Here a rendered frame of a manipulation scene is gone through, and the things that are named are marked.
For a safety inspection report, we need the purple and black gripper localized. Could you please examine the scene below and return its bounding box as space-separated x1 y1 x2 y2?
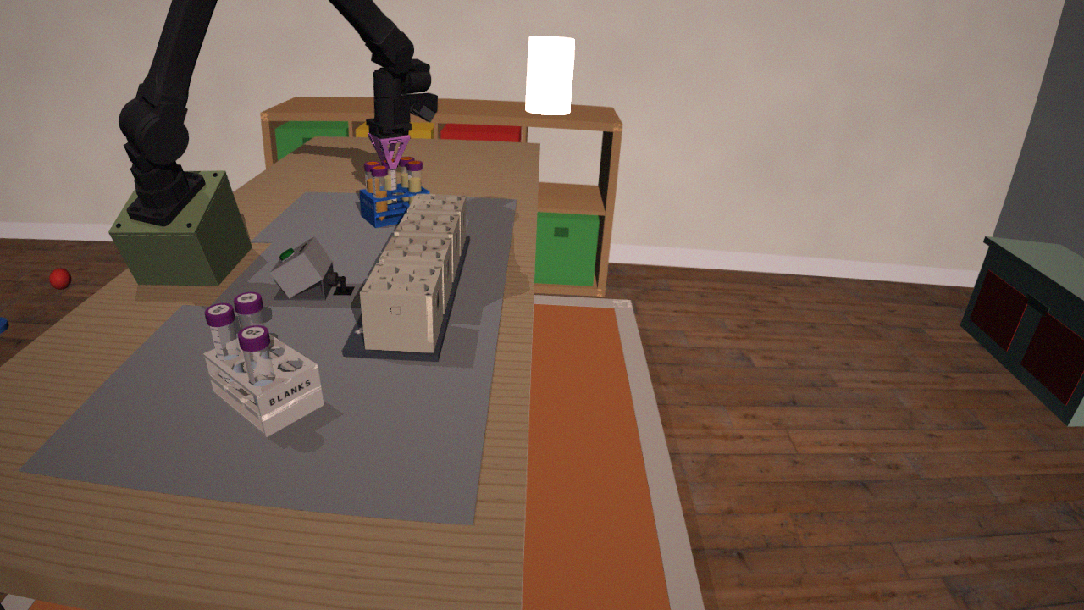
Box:
366 95 412 169

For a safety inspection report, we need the white button box with label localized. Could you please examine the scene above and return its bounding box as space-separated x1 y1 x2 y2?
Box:
270 236 354 301

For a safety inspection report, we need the grey flat mat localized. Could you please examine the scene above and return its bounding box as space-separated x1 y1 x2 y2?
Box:
20 191 517 525

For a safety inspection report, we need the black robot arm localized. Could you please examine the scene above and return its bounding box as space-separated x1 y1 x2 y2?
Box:
119 0 438 226

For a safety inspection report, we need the blue tube rack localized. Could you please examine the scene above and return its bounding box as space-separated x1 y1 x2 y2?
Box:
360 183 429 228

